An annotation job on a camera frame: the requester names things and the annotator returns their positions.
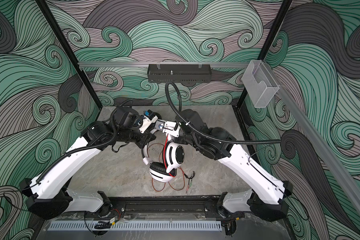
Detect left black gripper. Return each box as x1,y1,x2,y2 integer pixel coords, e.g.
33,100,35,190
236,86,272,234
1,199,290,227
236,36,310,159
118,123,158,149

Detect white black headphones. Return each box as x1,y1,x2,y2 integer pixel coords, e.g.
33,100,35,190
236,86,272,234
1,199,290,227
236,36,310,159
142,134,185,183

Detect red headphone cable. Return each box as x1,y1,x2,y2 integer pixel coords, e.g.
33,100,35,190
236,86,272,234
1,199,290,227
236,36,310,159
145,134,190,193

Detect black headphone cable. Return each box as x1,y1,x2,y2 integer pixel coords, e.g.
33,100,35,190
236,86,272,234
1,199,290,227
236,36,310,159
184,170,196,194

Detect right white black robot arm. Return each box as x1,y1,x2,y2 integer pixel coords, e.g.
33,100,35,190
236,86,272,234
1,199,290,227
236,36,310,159
164,83,293,222

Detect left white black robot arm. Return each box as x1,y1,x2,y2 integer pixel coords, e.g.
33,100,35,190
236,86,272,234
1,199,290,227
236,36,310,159
20,107,161,220

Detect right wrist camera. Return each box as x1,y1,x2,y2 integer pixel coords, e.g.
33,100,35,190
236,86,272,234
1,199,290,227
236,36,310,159
155,120,180,138

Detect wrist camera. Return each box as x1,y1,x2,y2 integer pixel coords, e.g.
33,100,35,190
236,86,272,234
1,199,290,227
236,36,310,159
139,110,159,134
155,120,180,138

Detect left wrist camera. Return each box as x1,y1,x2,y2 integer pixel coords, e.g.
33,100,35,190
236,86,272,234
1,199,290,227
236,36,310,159
139,110,159,134

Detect black perforated wall tray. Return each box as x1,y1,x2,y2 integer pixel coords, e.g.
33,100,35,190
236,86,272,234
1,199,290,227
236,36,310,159
147,64,212,83

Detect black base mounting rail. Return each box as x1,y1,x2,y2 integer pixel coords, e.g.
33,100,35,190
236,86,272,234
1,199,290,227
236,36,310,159
44,196,286,218

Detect white slotted cable duct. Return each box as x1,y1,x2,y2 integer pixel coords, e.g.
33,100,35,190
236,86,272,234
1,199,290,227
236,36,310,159
47,220,223,232

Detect clear plastic wall bin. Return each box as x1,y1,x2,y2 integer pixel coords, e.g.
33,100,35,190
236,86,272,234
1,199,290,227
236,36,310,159
242,60,280,108

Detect aluminium rail back wall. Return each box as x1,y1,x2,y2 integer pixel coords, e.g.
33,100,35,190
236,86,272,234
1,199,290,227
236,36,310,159
78,61,249,69

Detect aluminium rail wall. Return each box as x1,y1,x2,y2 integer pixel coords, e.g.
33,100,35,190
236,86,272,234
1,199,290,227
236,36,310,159
78,61,249,69
261,61,360,216

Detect black frame post right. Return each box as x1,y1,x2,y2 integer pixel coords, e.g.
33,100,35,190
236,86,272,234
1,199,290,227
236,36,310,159
237,1,292,110

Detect black frame post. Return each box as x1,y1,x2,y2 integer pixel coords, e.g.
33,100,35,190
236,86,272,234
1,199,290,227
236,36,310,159
35,0,103,110
237,1,292,110

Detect aluminium rail right wall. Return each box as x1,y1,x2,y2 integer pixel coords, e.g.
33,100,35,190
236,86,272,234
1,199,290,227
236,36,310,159
261,61,360,216

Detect black frame post left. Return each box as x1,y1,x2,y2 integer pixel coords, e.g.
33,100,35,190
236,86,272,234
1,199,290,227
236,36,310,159
35,0,103,110

